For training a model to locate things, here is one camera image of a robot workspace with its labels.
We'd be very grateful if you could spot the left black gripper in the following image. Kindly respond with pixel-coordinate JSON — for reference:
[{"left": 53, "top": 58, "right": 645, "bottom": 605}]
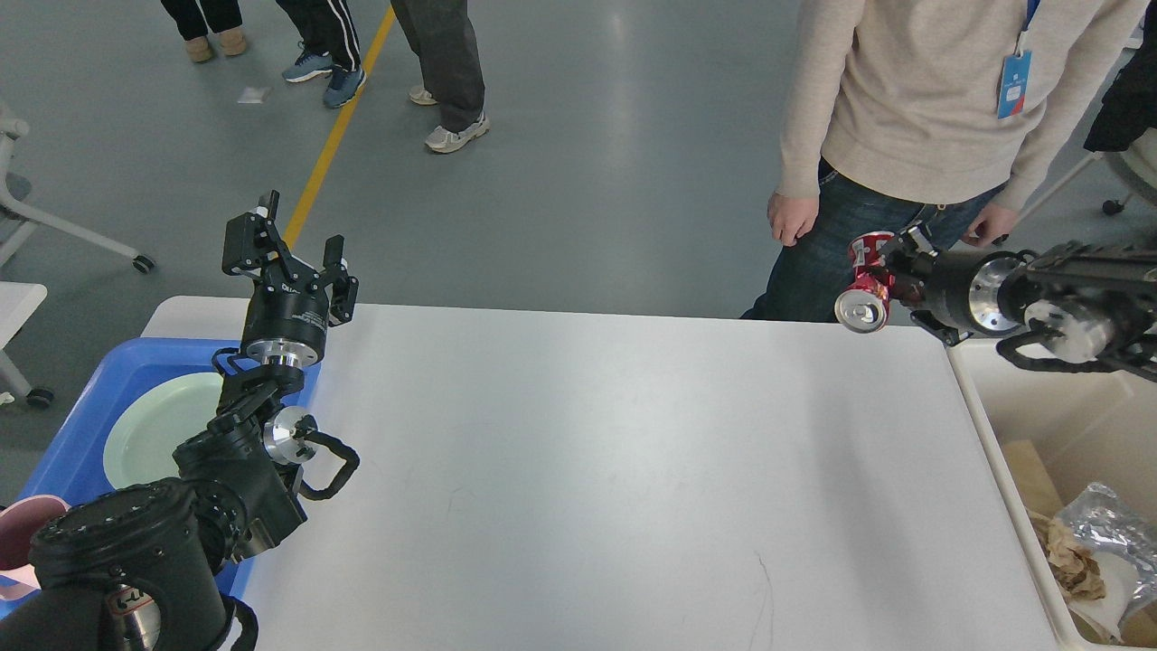
[{"left": 221, "top": 190, "right": 360, "bottom": 368}]

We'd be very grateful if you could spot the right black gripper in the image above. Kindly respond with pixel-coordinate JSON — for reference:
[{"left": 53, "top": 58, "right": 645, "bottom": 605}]
[{"left": 880, "top": 222, "right": 1029, "bottom": 347}]

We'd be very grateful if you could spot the light green plate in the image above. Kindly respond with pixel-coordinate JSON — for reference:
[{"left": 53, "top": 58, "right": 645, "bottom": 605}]
[{"left": 103, "top": 372, "right": 222, "bottom": 484}]

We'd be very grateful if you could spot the brown paper bag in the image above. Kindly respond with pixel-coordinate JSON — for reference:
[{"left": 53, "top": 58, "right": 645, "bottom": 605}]
[{"left": 1000, "top": 439, "right": 1066, "bottom": 519}]

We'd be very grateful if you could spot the silver foil bag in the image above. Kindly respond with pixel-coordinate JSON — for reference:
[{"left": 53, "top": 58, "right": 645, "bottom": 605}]
[{"left": 1057, "top": 482, "right": 1156, "bottom": 636}]

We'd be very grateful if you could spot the brown paper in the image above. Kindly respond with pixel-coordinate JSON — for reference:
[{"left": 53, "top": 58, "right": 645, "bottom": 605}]
[{"left": 1041, "top": 518, "right": 1107, "bottom": 602}]

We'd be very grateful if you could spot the white paper cup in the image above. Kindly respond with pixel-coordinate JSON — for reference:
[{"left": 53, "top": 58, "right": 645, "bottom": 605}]
[{"left": 1068, "top": 552, "right": 1138, "bottom": 644}]

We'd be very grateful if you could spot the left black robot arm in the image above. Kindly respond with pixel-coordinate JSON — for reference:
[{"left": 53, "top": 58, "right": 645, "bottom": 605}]
[{"left": 3, "top": 191, "right": 360, "bottom": 650}]

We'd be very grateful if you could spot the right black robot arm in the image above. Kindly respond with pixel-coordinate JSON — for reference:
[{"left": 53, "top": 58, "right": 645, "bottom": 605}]
[{"left": 877, "top": 225, "right": 1156, "bottom": 380}]

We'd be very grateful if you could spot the person in beige sweater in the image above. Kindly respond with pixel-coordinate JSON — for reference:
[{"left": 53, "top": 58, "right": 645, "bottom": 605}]
[{"left": 745, "top": 1, "right": 1145, "bottom": 323}]

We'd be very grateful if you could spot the person in striped trackpants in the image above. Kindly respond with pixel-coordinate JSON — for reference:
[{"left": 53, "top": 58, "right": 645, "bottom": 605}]
[{"left": 277, "top": 1, "right": 364, "bottom": 109}]

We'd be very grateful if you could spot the white plastic bin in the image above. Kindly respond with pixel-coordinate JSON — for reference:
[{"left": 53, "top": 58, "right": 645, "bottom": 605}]
[{"left": 949, "top": 339, "right": 1156, "bottom": 650}]

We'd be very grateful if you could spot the blue id badge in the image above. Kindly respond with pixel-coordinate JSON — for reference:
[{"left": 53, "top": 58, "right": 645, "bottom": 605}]
[{"left": 996, "top": 1, "right": 1041, "bottom": 120}]

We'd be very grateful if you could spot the white office chair right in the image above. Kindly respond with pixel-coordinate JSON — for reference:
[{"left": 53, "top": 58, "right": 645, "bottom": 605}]
[{"left": 997, "top": 146, "right": 1154, "bottom": 250}]

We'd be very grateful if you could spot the person in tan boots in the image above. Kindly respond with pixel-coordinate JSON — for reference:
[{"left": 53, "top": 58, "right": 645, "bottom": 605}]
[{"left": 161, "top": 0, "right": 248, "bottom": 62}]

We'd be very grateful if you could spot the yellow plate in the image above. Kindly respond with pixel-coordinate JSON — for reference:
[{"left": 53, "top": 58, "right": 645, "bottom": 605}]
[{"left": 102, "top": 447, "right": 137, "bottom": 489}]

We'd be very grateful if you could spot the person in grey trousers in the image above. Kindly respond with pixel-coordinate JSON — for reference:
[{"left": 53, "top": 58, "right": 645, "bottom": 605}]
[{"left": 390, "top": 1, "right": 489, "bottom": 154}]

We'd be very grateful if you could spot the black jacket on chair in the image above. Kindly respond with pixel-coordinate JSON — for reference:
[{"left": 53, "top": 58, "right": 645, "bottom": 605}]
[{"left": 1083, "top": 1, "right": 1156, "bottom": 151}]

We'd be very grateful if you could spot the white chair base left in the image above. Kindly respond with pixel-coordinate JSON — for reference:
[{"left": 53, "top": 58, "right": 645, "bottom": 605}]
[{"left": 0, "top": 99, "right": 155, "bottom": 274}]

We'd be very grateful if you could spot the blue plastic tray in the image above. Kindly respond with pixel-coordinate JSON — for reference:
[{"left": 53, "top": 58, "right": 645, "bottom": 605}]
[{"left": 25, "top": 338, "right": 358, "bottom": 609}]

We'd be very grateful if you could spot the pink mug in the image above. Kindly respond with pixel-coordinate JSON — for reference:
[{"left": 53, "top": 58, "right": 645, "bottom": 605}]
[{"left": 1, "top": 495, "right": 71, "bottom": 602}]

